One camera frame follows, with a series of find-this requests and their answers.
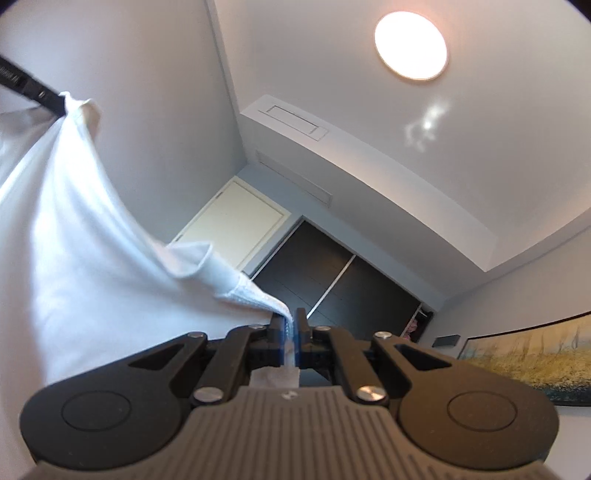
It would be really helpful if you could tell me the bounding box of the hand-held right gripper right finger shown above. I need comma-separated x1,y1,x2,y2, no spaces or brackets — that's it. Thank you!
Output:
294,308,453,408

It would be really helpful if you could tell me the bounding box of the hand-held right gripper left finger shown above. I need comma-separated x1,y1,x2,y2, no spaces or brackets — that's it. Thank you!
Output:
127,314,295,408

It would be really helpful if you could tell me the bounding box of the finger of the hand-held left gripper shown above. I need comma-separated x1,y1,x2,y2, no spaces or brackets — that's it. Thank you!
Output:
0,55,68,117

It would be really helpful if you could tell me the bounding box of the white shirt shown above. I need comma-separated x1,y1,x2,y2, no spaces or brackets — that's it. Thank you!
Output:
0,91,301,402

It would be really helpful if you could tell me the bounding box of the dark wardrobe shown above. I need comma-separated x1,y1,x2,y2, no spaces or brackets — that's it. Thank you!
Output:
252,220,435,344

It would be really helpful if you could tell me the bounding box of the white ceiling hatch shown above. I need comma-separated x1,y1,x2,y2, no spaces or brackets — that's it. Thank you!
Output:
259,105,329,140

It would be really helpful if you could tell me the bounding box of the landscape painting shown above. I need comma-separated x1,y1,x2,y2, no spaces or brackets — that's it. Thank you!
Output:
456,311,591,407

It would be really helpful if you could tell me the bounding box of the round ceiling lamp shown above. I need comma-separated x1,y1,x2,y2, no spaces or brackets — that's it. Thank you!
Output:
374,11,448,84

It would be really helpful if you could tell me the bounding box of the wall air vent grille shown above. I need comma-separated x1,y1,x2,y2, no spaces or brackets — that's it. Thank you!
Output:
255,150,333,208

